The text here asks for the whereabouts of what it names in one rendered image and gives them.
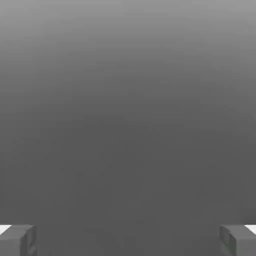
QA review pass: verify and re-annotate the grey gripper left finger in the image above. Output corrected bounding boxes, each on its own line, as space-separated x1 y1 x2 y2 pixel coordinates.
0 224 38 256

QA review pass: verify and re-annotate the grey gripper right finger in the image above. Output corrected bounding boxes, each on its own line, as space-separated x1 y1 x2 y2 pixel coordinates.
218 224 256 256

